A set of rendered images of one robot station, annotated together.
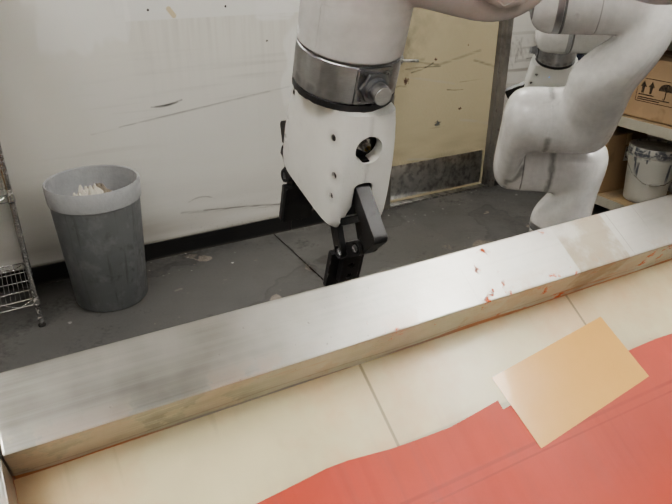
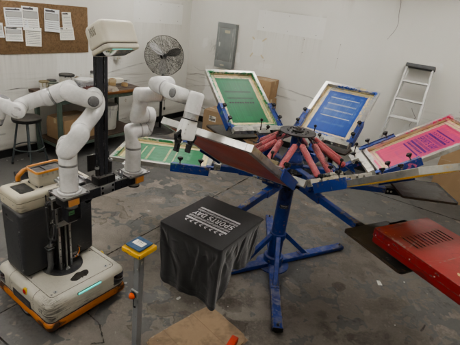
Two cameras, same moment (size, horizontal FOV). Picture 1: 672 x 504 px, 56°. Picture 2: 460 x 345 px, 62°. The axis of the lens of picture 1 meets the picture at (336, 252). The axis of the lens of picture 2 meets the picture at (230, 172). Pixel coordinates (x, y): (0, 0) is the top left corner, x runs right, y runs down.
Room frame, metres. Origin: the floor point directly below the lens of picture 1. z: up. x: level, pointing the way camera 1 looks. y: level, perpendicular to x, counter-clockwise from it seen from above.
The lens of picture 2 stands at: (1.19, 1.63, 2.14)
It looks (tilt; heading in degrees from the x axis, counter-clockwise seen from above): 23 degrees down; 239
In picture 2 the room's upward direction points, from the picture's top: 7 degrees clockwise
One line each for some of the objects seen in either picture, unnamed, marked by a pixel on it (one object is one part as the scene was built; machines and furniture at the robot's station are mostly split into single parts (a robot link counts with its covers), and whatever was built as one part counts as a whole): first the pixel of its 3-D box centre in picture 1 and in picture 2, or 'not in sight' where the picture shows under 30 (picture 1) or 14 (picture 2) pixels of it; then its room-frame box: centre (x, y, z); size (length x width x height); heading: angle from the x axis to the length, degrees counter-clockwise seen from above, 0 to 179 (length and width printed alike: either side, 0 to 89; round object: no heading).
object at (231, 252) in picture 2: not in sight; (237, 261); (0.08, 0.02, 0.74); 0.46 x 0.04 x 0.42; 28
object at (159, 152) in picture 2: not in sight; (185, 146); (-0.02, -1.16, 1.05); 1.08 x 0.61 x 0.23; 148
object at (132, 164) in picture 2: not in sight; (131, 159); (0.58, -0.58, 1.21); 0.16 x 0.13 x 0.15; 116
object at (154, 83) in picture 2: not in sight; (159, 90); (0.49, -0.37, 1.69); 0.21 x 0.15 x 0.16; 104
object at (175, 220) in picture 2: not in sight; (213, 220); (0.18, -0.16, 0.95); 0.48 x 0.44 x 0.01; 28
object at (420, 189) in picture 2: not in sight; (367, 186); (-1.37, -0.34, 0.91); 1.34 x 0.40 x 0.08; 148
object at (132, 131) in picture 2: not in sight; (135, 135); (0.57, -0.57, 1.37); 0.13 x 0.10 x 0.16; 14
